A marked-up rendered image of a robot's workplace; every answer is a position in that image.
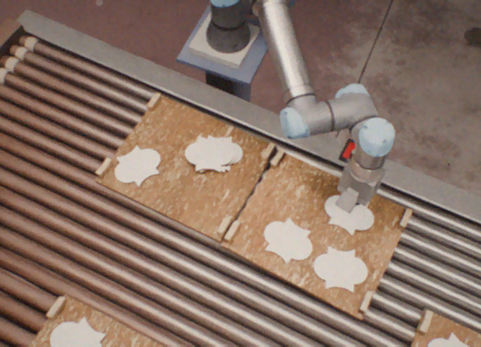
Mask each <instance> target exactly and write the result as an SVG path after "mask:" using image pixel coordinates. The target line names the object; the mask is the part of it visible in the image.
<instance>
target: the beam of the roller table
mask: <svg viewBox="0 0 481 347"><path fill-rule="evenodd" d="M16 21H17V22H20V23H21V24H22V25H23V26H24V29H25V32H26V33H27V36H29V37H34V38H36V39H38V40H40V41H41V42H44V43H45V44H48V45H50V46H53V47H55V49H58V50H61V51H64V52H66V53H68V54H70V55H74V56H76V57H78V58H80V59H83V60H84V61H86V62H88V63H90V64H94V65H96V66H99V67H100V68H104V69H106V70H108V71H110V72H114V73H116V74H118V75H121V76H122V77H124V78H126V79H128V80H131V81H133V82H136V83H138V84H140V85H143V86H146V87H148V88H150V89H153V90H155V91H158V92H160V93H161V94H165V95H167V96H170V97H172V98H175V99H177V100H179V101H180V102H182V103H185V104H187V105H190V106H191V107H193V108H197V109H199V110H201V111H203V112H206V113H208V114H211V115H213V116H217V117H219V118H221V119H223V120H225V121H228V122H230V123H233V124H235V125H238V126H240V127H242V128H244V129H246V130H250V131H251V132H254V133H256V134H259V135H261V136H263V137H266V138H270V139H272V140H273V141H276V142H278V143H281V144H283V145H285V146H287V147H289V148H291V149H293V150H295V151H298V152H300V153H303V154H305V155H306V156H310V157H312V158H314V159H316V160H320V161H322V162H325V163H327V164H328V165H332V166H334V167H336V168H338V169H341V170H343V169H344V168H345V166H346V165H347V164H346V163H344V162H342V161H340V160H339V156H340V154H341V152H342V150H343V147H344V145H345V143H346V142H345V141H343V140H341V139H339V138H336V137H334V136H331V135H329V134H318V135H313V136H309V137H307V138H298V139H288V138H287V137H286V136H285V134H284V133H283V131H282V124H281V121H280V115H279V114H277V113H275V112H271V111H270V110H267V109H264V108H261V107H259V106H256V105H255V104H252V103H249V102H247V101H244V100H242V99H239V98H237V97H234V95H232V94H229V93H227V92H224V91H223V90H219V89H217V88H214V87H212V86H209V85H206V84H204V83H202V82H200V81H196V80H195V79H192V78H190V77H187V76H185V75H182V74H180V73H178V72H174V71H172V70H169V69H167V68H166V67H164V66H162V65H159V64H156V63H154V62H152V61H150V60H148V59H144V58H141V57H139V56H137V55H134V54H131V53H129V52H127V51H124V50H122V49H121V48H119V47H116V46H113V45H111V44H108V43H106V42H103V41H101V40H98V39H96V38H93V37H91V36H90V35H88V34H86V33H83V32H79V31H77V30H75V29H72V28H69V27H68V26H65V25H63V24H61V23H59V22H57V21H54V20H51V19H48V18H46V17H44V16H42V15H40V14H38V13H35V12H33V11H30V10H26V11H24V12H23V13H22V15H21V16H20V17H19V18H18V19H17V20H16ZM383 168H384V169H386V173H385V174H384V177H383V180H381V182H380V185H379V186H381V187H386V188H387V189H390V190H392V191H395V192H396V193H397V194H400V195H402V196H406V197H408V198H410V199H412V200H416V201H417V202H419V203H422V204H425V205H428V206H430V207H432V208H434V209H438V210H440V211H442V212H445V213H447V214H450V215H452V216H453V217H456V218H458V219H461V220H462V221H464V222H468V223H470V224H473V225H475V226H478V227H481V196H479V195H476V194H474V193H472V192H468V191H465V190H463V189H461V188H459V187H456V186H454V185H453V184H450V183H448V182H445V181H442V180H439V179H438V178H434V177H432V176H430V175H427V174H425V173H421V172H419V171H417V170H415V169H411V168H410V167H407V166H405V165H401V164H398V163H396V162H395V161H392V160H388V159H387V160H386V163H385V165H384V167H383Z"/></svg>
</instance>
